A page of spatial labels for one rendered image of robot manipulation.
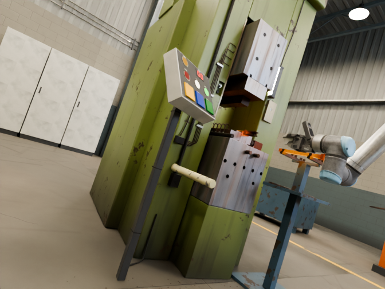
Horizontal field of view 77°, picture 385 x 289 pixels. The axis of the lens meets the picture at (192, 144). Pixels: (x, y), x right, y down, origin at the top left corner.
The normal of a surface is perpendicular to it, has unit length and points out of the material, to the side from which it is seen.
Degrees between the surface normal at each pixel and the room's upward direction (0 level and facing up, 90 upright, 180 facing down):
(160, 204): 90
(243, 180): 90
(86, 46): 90
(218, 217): 90
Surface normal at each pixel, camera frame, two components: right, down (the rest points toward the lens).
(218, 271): 0.49, 0.11
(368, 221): -0.76, -0.29
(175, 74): -0.53, -0.23
